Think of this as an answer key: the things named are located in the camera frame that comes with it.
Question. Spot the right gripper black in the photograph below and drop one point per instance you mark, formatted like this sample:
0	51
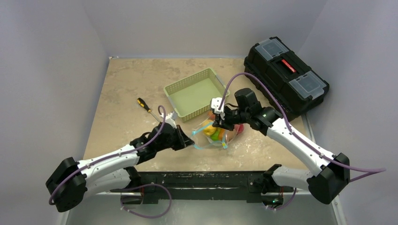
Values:
227	119

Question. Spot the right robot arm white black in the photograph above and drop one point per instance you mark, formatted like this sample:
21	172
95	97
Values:
326	174

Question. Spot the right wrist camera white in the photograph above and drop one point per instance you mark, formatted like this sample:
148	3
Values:
217	107

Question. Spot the aluminium frame rail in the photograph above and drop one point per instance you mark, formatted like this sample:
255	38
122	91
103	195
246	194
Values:
336	203

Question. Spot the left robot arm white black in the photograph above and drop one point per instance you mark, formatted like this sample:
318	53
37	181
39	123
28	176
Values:
72	181

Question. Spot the clear zip top bag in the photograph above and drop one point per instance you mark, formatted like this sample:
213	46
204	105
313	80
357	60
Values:
206	136

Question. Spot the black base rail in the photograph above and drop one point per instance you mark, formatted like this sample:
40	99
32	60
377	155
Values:
249	186

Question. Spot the green plastic basket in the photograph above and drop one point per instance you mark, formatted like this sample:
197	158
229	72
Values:
190	97

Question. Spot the red fake apple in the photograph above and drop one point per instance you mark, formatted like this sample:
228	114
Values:
239	128

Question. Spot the yellow fake lemon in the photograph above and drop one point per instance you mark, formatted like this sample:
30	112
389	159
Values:
208	128

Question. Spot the yellow black screwdriver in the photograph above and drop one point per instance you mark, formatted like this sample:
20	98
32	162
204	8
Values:
144	105

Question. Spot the green fake lime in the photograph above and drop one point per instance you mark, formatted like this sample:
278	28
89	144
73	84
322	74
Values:
217	136

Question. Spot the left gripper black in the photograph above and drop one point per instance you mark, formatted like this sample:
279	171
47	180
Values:
181	142

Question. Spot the black toolbox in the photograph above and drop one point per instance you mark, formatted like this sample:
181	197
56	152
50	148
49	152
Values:
287	79

